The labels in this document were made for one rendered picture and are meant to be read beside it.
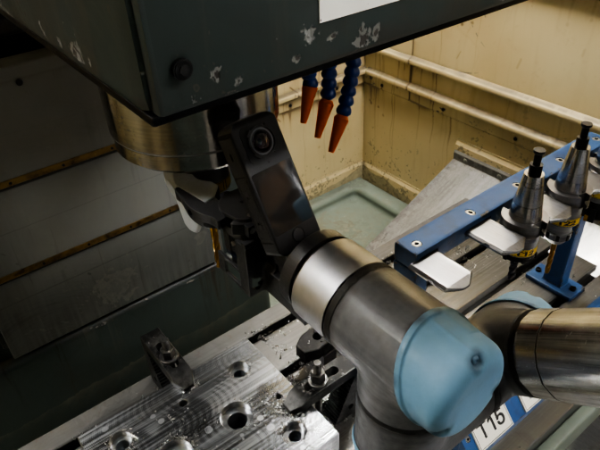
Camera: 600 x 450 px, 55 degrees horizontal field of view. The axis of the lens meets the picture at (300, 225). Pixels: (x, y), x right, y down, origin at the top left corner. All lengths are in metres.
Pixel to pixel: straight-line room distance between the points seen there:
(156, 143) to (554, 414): 0.77
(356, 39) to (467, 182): 1.32
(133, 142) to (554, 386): 0.39
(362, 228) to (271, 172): 1.43
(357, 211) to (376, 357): 1.58
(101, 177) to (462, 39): 0.99
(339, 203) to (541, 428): 1.17
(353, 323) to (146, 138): 0.23
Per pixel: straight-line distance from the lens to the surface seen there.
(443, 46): 1.67
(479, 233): 0.83
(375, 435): 0.46
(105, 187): 1.07
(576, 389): 0.49
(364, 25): 0.38
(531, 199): 0.83
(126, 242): 1.15
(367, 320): 0.40
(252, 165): 0.46
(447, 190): 1.67
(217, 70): 0.32
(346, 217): 1.93
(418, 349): 0.39
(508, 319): 0.53
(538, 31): 1.50
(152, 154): 0.51
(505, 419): 0.98
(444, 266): 0.76
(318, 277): 0.43
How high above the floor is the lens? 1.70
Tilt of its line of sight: 36 degrees down
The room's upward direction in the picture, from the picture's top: 3 degrees counter-clockwise
